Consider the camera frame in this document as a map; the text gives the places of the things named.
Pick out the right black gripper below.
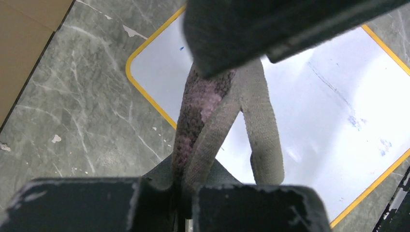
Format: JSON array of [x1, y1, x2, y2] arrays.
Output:
[[182, 0, 406, 78]]

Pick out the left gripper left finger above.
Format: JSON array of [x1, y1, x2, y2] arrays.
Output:
[[0, 158, 173, 232]]

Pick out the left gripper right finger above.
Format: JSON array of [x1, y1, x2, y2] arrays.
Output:
[[186, 180, 330, 232]]

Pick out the yellow framed whiteboard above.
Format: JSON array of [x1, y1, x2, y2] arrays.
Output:
[[125, 6, 410, 228]]

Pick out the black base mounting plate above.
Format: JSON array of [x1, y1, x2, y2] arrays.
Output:
[[373, 168, 410, 232]]

